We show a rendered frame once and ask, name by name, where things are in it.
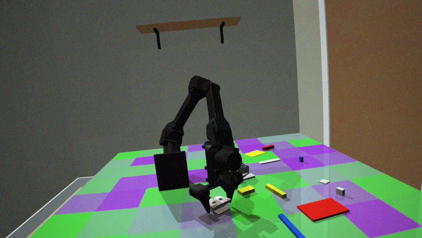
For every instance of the yellow rectangular bar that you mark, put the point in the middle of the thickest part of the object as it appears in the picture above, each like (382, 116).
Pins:
(276, 191)

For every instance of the yellow rectangular block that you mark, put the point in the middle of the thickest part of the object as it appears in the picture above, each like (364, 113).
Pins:
(245, 190)

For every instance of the red flat plate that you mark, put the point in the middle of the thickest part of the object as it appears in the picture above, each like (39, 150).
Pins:
(322, 209)

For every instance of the blue flat bar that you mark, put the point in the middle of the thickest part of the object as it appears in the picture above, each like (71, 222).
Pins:
(290, 226)

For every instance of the yellow flat rectangular plate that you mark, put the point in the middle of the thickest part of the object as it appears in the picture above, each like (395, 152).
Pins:
(254, 153)

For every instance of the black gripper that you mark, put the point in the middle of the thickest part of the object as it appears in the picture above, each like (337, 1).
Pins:
(202, 192)

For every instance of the white flat plate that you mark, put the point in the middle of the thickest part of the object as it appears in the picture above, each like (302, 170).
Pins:
(324, 181)

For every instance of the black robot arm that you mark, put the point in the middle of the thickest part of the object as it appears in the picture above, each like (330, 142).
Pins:
(220, 149)

